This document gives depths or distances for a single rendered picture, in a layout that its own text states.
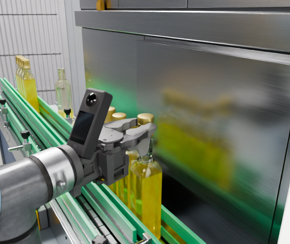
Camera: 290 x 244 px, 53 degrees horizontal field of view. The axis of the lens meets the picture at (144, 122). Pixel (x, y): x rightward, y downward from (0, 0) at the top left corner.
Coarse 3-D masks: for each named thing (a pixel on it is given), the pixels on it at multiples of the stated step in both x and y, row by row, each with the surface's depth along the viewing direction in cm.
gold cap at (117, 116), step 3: (114, 114) 70; (117, 114) 70; (120, 114) 70; (123, 114) 70; (114, 117) 69; (117, 117) 69; (120, 117) 69; (123, 117) 69; (114, 120) 69; (117, 120) 69
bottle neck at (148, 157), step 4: (152, 140) 62; (152, 144) 62; (152, 148) 62; (148, 152) 62; (152, 152) 63; (140, 156) 63; (144, 156) 62; (148, 156) 62; (140, 160) 63; (144, 160) 62; (148, 160) 62
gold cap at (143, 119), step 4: (140, 116) 60; (144, 116) 60; (148, 116) 60; (152, 116) 60; (140, 120) 59; (144, 120) 59; (148, 120) 59; (152, 120) 59; (140, 124) 60; (144, 124) 59; (152, 136) 61
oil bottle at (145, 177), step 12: (132, 168) 64; (144, 168) 62; (156, 168) 63; (132, 180) 65; (144, 180) 62; (156, 180) 64; (132, 192) 66; (144, 192) 63; (156, 192) 65; (132, 204) 67; (144, 204) 64; (156, 204) 66; (144, 216) 65; (156, 216) 67; (156, 228) 68
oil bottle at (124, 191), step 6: (132, 156) 66; (138, 156) 67; (120, 180) 70; (126, 180) 67; (120, 186) 71; (126, 186) 68; (120, 192) 72; (126, 192) 69; (120, 198) 73; (126, 198) 69; (126, 204) 70
